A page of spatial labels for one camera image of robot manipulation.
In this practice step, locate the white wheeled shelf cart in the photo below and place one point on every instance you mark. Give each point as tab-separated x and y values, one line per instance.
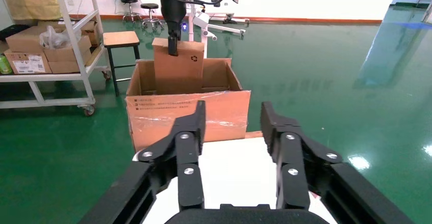
81	47

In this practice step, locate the small cardboard box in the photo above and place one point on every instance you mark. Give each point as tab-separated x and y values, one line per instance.
182	70

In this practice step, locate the wooden square stool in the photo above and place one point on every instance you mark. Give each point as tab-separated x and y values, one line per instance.
120	38

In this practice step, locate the clear crumpled plastic bag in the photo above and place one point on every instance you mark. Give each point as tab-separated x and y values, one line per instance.
55	37

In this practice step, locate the white equipment stand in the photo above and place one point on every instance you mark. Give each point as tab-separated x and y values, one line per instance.
204	21

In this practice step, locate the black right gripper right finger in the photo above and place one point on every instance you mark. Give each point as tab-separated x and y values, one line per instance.
290	148

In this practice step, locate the black bag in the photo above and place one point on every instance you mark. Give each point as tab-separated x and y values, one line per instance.
13	31

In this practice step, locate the large cardboard box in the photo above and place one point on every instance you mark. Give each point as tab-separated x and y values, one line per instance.
189	114

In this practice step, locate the green drink bottle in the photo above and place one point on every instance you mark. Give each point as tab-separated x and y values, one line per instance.
4	65

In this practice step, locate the black round swivel stool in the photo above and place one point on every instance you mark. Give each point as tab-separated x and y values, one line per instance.
150	10

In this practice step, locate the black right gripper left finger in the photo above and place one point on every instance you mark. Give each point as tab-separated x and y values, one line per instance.
185	141

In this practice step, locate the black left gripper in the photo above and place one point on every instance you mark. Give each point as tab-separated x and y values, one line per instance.
172	11

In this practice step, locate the plain brown cardboard box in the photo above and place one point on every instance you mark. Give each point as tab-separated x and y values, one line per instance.
67	66
71	52
23	38
88	32

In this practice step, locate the tan paper sheet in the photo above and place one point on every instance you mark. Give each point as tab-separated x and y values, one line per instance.
32	1

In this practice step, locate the cardboard box with shipping label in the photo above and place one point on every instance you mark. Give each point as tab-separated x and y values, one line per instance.
28	63

